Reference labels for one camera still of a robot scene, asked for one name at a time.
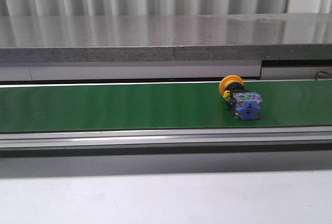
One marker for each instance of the yellow mushroom push button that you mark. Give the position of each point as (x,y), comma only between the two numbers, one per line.
(242,103)

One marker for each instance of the green conveyor belt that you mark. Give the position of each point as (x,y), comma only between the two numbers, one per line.
(158,105)

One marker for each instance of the grey conveyor rear rail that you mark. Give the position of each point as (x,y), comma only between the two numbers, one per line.
(275,69)

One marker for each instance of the aluminium conveyor front rail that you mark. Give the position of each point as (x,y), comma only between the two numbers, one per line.
(166,136)

